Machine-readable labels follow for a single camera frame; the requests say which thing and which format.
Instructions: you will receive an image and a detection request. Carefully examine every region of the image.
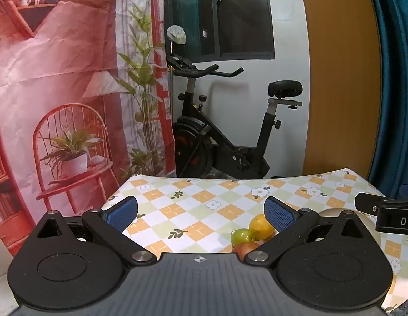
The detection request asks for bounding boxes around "teal curtain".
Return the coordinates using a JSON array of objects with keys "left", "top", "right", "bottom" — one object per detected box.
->
[{"left": 364, "top": 0, "right": 408, "bottom": 200}]

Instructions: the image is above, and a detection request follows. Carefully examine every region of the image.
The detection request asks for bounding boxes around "yellow orange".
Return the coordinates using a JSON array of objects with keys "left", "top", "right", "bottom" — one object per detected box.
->
[{"left": 248, "top": 214, "right": 276, "bottom": 241}]

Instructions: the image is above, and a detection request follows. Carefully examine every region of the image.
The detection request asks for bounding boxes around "green apple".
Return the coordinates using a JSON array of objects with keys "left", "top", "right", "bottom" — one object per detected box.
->
[{"left": 230, "top": 228, "right": 257, "bottom": 247}]

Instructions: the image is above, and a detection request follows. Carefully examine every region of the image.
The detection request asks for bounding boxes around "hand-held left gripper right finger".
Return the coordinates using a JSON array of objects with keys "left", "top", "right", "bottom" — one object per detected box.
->
[{"left": 245, "top": 196, "right": 369, "bottom": 266}]

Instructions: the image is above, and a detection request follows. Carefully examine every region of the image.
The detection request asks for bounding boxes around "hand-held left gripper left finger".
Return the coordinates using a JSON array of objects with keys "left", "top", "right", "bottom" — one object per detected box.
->
[{"left": 36, "top": 196, "right": 157, "bottom": 266}]

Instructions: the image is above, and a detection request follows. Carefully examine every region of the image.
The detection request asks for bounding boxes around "white plastic cover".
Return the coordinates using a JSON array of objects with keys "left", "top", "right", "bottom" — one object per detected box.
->
[{"left": 166, "top": 24, "right": 187, "bottom": 45}]

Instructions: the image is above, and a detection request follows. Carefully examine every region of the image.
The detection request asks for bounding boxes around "wooden door panel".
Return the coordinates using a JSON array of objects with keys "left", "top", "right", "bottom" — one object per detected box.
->
[{"left": 298, "top": 0, "right": 384, "bottom": 178}]

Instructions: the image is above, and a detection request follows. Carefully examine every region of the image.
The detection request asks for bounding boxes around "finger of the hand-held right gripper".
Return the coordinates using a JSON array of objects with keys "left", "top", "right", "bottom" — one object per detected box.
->
[{"left": 354, "top": 192, "right": 389, "bottom": 217}]

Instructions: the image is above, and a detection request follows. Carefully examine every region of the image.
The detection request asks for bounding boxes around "checkered floral tablecloth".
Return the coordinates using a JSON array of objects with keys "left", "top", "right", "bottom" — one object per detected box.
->
[{"left": 102, "top": 167, "right": 408, "bottom": 313}]

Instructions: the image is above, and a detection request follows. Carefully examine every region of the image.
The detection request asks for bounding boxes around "red apple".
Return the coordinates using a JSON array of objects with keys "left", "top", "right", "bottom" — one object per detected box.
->
[{"left": 235, "top": 242, "right": 268, "bottom": 260}]

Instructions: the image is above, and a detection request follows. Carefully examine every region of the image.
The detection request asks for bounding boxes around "beige plate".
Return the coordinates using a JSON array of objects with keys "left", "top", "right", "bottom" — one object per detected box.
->
[{"left": 317, "top": 208, "right": 380, "bottom": 238}]

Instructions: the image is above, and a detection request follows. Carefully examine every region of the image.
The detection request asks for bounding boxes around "black exercise bike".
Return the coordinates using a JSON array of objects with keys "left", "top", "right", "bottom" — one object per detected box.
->
[{"left": 166, "top": 53, "right": 304, "bottom": 180}]

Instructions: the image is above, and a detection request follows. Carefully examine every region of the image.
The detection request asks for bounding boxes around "red printed backdrop cloth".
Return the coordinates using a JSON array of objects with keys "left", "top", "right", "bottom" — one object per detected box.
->
[{"left": 0, "top": 0, "right": 178, "bottom": 260}]

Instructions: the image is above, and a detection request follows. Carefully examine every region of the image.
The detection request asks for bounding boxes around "dark window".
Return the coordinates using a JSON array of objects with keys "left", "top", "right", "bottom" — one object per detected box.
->
[{"left": 165, "top": 0, "right": 276, "bottom": 64}]

